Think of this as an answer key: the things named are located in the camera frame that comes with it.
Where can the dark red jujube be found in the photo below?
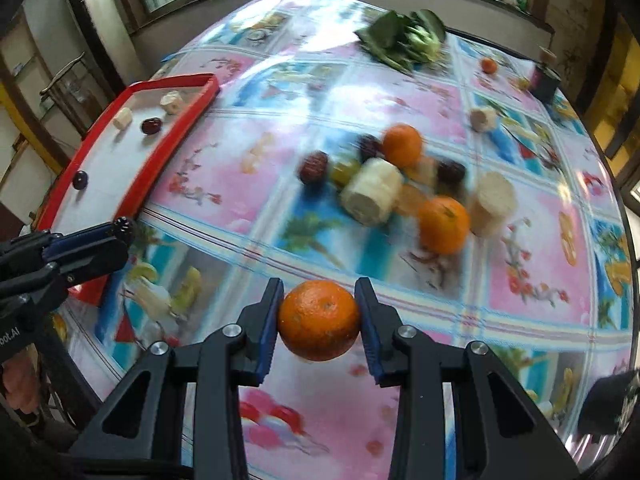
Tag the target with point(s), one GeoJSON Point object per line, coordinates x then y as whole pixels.
{"type": "Point", "coordinates": [151, 126]}
{"type": "Point", "coordinates": [80, 180]}

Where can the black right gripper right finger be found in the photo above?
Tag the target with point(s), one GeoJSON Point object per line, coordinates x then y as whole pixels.
{"type": "Point", "coordinates": [460, 396]}

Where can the distant beige sugarcane chunk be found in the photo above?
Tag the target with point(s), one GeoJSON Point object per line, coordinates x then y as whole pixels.
{"type": "Point", "coordinates": [483, 119]}

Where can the dark purple grape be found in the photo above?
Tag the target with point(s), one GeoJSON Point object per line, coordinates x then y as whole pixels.
{"type": "Point", "coordinates": [124, 229]}

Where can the beige sugarcane piece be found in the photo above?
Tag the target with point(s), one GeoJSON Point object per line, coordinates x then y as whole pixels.
{"type": "Point", "coordinates": [122, 119]}

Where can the green leafy vegetable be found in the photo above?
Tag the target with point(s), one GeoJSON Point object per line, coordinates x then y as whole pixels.
{"type": "Point", "coordinates": [404, 41]}

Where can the dark jar with lid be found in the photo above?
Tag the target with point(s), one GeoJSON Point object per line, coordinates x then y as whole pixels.
{"type": "Point", "coordinates": [545, 80]}

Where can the left hand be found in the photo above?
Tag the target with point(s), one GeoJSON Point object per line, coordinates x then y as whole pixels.
{"type": "Point", "coordinates": [21, 382]}

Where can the red rimmed white tray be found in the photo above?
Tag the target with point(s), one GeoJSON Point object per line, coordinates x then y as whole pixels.
{"type": "Point", "coordinates": [124, 165]}

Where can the dark wrinkled jujube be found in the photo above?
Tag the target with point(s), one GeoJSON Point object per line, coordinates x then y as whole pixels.
{"type": "Point", "coordinates": [450, 173]}

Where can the wrinkled red jujube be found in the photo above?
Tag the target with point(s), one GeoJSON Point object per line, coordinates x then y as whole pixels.
{"type": "Point", "coordinates": [313, 168]}

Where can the colourful fruit print tablecloth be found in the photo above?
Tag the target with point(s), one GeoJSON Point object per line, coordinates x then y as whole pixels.
{"type": "Point", "coordinates": [551, 292]}

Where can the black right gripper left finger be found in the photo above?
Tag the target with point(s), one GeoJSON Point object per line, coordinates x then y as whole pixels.
{"type": "Point", "coordinates": [176, 413]}

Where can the green grape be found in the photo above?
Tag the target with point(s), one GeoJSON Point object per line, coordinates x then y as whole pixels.
{"type": "Point", "coordinates": [343, 170]}

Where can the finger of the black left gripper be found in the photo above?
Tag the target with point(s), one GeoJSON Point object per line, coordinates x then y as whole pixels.
{"type": "Point", "coordinates": [25, 268]}
{"type": "Point", "coordinates": [46, 246]}

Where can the orange tangerine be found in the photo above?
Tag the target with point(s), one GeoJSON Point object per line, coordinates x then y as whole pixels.
{"type": "Point", "coordinates": [444, 225]}
{"type": "Point", "coordinates": [319, 320]}
{"type": "Point", "coordinates": [402, 145]}

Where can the large beige sugarcane chunk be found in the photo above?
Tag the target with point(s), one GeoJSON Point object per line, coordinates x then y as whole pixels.
{"type": "Point", "coordinates": [371, 195]}

